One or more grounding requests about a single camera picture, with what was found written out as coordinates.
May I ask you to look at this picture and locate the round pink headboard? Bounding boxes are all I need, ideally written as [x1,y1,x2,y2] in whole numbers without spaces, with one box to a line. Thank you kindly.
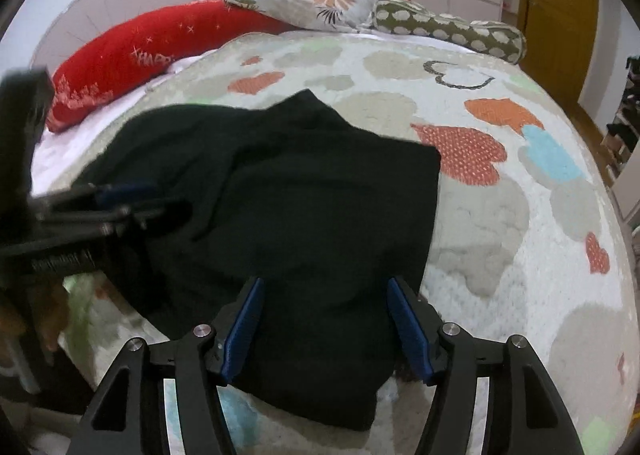
[30,0,195,74]

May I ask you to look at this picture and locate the wooden door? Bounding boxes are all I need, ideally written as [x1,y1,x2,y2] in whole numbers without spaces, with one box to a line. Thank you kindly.
[518,0,599,108]

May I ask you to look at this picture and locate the black pants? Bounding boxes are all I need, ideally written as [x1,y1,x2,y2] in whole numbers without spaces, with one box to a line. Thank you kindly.
[78,90,440,431]

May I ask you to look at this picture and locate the floral grey pillow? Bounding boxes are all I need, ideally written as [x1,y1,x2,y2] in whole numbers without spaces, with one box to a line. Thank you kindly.
[226,0,378,33]

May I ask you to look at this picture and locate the white cluttered shelf unit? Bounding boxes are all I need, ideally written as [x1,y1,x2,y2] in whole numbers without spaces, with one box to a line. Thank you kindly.
[602,56,639,234]

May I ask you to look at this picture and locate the heart patterned quilt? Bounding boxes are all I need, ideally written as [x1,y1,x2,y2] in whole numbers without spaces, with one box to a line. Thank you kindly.
[50,32,639,454]

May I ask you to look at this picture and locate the pink bed sheet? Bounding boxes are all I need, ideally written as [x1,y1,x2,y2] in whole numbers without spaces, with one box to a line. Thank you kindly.
[32,51,212,195]

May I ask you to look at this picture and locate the olive cloud-pattern bolster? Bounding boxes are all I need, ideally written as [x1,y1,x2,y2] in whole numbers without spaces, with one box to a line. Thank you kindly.
[372,0,527,65]

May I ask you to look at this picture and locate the person's left hand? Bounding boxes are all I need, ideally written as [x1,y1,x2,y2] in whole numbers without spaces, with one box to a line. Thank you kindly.
[1,279,70,367]

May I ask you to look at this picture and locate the long red pillow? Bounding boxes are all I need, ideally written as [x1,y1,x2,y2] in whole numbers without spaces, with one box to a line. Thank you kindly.
[47,0,292,134]

